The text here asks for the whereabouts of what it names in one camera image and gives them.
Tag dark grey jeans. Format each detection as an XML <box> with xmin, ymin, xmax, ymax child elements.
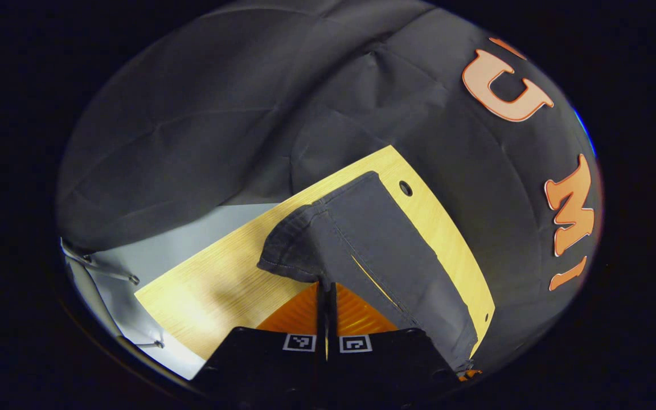
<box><xmin>257</xmin><ymin>170</ymin><xmax>479</xmax><ymax>374</ymax></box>

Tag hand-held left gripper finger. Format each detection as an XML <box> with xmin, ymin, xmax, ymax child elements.
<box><xmin>328</xmin><ymin>282</ymin><xmax>461</xmax><ymax>399</ymax></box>
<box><xmin>191</xmin><ymin>283</ymin><xmax>329</xmax><ymax>402</ymax></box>

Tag black backdrop cloth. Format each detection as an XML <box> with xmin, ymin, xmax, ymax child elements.
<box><xmin>56</xmin><ymin>0</ymin><xmax>605</xmax><ymax>376</ymax></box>

